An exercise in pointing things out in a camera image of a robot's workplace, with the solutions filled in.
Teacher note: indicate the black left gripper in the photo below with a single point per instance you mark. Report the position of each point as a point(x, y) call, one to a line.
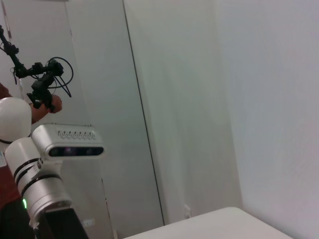
point(62, 224)

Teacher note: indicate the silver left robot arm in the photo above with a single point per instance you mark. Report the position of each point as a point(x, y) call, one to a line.
point(42, 189)

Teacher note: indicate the bare person forearm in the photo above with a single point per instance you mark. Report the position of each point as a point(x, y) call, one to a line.
point(37, 113)

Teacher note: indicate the bare person hand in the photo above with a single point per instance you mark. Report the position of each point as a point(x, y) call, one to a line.
point(57, 103)

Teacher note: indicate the red shirt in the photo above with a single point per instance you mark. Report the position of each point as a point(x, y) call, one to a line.
point(7, 184)

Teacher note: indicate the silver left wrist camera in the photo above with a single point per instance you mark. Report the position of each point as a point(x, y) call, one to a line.
point(69, 142)

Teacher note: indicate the black articulated camera rig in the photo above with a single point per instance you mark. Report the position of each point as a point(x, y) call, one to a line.
point(41, 84)

